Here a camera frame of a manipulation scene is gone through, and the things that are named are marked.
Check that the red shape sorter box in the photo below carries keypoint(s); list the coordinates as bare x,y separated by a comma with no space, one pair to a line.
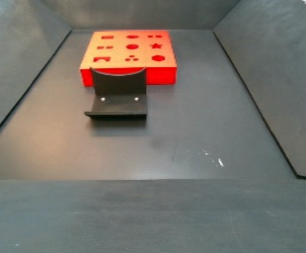
121,52

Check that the black curved holder bracket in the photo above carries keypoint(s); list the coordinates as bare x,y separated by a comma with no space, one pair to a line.
120,95

